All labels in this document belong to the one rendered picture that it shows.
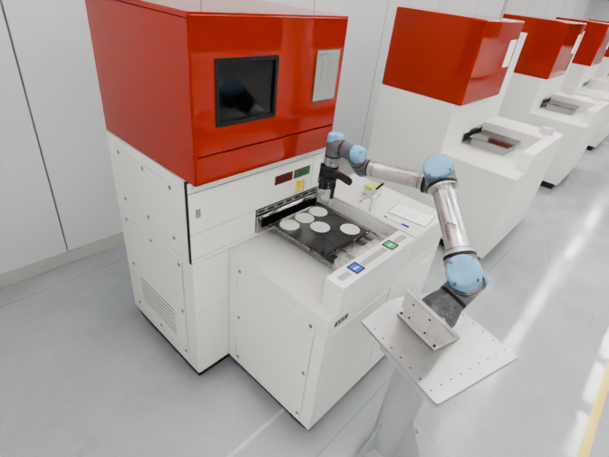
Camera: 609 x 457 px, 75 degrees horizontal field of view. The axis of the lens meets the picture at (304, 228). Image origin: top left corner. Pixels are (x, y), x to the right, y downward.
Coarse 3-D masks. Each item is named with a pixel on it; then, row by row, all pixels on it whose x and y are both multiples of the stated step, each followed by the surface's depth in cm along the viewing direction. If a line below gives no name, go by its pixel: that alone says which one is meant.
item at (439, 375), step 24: (384, 312) 162; (384, 336) 151; (408, 336) 152; (480, 336) 156; (408, 360) 142; (432, 360) 144; (456, 360) 145; (480, 360) 146; (504, 360) 147; (432, 384) 135; (456, 384) 136
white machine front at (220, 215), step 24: (264, 168) 181; (288, 168) 194; (312, 168) 208; (192, 192) 157; (216, 192) 166; (240, 192) 177; (264, 192) 188; (288, 192) 202; (192, 216) 162; (216, 216) 172; (240, 216) 183; (192, 240) 168; (216, 240) 179; (240, 240) 191; (192, 264) 174
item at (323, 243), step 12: (288, 216) 203; (324, 216) 207; (336, 216) 208; (300, 228) 194; (336, 228) 198; (360, 228) 200; (300, 240) 185; (312, 240) 186; (324, 240) 188; (336, 240) 189; (348, 240) 190; (324, 252) 180
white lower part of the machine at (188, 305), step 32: (128, 224) 212; (128, 256) 229; (160, 256) 195; (224, 256) 187; (160, 288) 210; (192, 288) 183; (224, 288) 198; (160, 320) 227; (192, 320) 195; (224, 320) 210; (192, 352) 210; (224, 352) 223
